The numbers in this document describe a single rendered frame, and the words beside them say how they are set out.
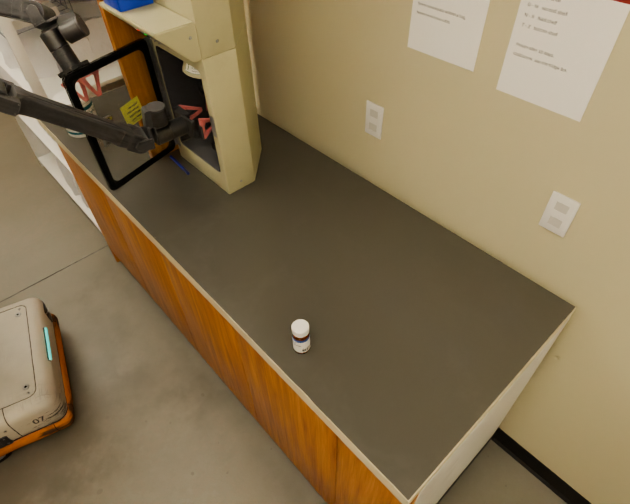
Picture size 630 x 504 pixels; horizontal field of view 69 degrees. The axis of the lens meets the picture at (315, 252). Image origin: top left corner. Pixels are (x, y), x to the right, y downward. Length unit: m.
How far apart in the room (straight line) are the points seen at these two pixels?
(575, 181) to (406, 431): 0.70
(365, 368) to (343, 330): 0.12
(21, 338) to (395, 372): 1.70
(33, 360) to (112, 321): 0.49
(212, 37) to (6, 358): 1.59
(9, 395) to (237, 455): 0.93
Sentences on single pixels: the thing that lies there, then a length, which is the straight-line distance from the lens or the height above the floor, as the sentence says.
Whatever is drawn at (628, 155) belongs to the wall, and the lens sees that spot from 1.20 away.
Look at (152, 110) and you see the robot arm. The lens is 1.50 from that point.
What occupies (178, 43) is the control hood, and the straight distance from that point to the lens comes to 1.34.
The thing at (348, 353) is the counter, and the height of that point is 0.94.
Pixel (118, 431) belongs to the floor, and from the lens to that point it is 2.29.
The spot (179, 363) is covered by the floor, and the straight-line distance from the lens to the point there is 2.36.
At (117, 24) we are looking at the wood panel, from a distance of 1.68.
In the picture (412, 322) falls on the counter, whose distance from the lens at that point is 1.25.
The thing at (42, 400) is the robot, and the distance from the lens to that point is 2.17.
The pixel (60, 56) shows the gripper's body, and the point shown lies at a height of 1.39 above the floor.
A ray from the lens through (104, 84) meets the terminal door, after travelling 1.57.
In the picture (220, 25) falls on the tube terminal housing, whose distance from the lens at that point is 1.39.
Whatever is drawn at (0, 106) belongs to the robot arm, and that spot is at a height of 1.40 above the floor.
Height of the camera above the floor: 1.96
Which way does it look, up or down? 47 degrees down
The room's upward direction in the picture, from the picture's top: 2 degrees counter-clockwise
